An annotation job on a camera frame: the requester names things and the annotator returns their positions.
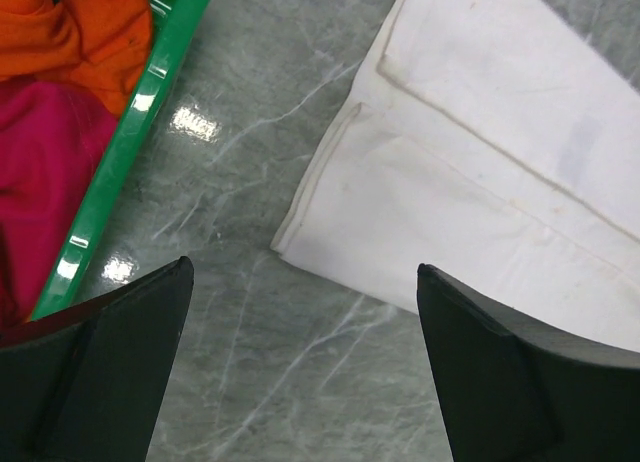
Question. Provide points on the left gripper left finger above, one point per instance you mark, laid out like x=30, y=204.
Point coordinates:
x=87, y=383

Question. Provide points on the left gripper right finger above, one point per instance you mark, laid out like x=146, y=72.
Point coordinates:
x=513, y=388

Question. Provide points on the white t shirt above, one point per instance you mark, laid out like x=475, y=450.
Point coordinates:
x=483, y=137

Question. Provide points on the magenta t shirt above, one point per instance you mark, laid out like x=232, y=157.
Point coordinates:
x=53, y=137

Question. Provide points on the orange t shirt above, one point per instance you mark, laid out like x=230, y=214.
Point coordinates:
x=101, y=46

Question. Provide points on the green plastic bin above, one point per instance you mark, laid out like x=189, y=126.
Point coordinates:
x=175, y=23

